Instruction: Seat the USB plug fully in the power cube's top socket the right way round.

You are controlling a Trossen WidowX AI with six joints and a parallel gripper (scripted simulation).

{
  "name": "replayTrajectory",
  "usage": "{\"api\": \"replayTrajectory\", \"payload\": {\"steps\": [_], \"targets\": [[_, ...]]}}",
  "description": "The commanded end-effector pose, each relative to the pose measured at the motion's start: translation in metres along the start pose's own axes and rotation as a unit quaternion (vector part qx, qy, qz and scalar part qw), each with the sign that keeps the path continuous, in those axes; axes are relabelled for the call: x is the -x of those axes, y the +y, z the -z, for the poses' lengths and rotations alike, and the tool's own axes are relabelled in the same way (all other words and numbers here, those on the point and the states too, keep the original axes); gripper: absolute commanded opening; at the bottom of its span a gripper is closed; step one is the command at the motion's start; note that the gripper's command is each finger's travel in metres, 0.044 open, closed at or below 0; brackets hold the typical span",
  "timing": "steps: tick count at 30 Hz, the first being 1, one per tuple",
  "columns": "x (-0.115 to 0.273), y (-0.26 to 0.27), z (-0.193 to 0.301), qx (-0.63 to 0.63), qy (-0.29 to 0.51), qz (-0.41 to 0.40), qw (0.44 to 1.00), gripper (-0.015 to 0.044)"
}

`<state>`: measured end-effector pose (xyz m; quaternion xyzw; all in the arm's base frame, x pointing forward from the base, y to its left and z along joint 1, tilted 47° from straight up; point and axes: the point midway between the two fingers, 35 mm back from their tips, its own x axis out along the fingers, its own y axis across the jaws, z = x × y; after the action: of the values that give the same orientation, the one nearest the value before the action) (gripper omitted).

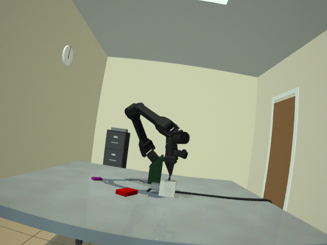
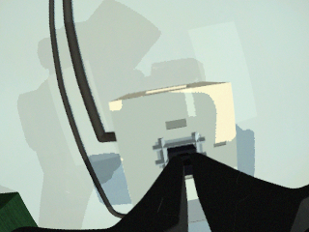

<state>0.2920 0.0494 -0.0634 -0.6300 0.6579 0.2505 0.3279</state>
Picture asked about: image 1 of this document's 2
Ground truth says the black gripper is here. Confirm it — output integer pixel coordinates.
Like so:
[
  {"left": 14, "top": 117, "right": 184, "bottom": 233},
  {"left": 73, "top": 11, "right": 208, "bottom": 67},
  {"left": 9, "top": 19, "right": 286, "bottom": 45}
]
[{"left": 163, "top": 144, "right": 178, "bottom": 176}]

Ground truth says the flat red block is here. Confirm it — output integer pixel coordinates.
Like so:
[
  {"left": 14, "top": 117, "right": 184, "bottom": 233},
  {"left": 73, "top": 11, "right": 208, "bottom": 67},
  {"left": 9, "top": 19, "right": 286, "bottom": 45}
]
[{"left": 115, "top": 187, "right": 138, "bottom": 197}]

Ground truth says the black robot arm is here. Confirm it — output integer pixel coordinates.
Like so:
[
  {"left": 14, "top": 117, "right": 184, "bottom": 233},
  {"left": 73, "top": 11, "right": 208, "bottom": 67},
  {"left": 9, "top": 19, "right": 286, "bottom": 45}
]
[{"left": 125, "top": 103, "right": 190, "bottom": 164}]

